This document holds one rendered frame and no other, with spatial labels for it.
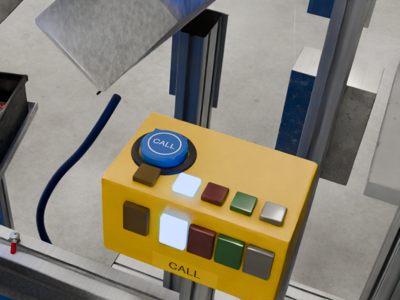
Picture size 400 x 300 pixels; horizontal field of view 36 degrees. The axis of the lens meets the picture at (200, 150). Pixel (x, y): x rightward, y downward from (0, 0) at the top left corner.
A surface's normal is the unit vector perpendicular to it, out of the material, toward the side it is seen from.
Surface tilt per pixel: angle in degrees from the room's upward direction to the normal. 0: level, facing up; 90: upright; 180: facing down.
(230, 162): 0
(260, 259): 90
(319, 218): 0
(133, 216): 90
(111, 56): 56
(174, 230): 90
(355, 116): 90
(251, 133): 0
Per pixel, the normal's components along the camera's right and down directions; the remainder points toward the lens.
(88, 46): 0.25, 0.11
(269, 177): 0.08, -0.75
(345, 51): -0.36, 0.59
